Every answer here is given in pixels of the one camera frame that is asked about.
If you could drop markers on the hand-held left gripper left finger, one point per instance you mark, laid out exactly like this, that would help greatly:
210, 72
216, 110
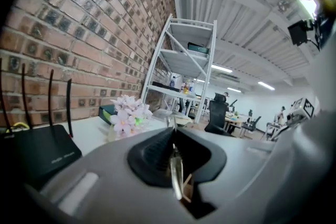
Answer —
105, 165

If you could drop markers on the white metal shelving rack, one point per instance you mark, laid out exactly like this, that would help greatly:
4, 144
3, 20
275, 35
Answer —
183, 60

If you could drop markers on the yellow bottle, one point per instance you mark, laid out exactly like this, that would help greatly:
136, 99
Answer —
186, 89

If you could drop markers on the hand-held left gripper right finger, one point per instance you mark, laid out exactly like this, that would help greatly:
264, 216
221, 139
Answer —
236, 165

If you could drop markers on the clear bottle blue label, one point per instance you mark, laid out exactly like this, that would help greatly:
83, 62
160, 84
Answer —
172, 82

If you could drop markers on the black office chair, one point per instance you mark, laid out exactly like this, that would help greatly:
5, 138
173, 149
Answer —
217, 115

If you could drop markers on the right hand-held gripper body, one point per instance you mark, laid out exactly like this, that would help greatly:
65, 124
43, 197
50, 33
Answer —
302, 111

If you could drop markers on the green and black box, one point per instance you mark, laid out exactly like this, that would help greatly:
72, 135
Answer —
106, 114

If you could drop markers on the black box on rack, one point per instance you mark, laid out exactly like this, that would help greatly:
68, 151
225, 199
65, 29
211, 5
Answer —
198, 48

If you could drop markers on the pale pink flower bunch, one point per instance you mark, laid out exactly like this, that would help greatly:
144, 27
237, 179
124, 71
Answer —
130, 115

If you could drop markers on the long ceiling light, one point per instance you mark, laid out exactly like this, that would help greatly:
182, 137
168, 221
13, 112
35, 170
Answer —
221, 68
266, 85

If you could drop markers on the black router with antennas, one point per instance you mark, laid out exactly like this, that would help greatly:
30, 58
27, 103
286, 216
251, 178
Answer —
34, 152

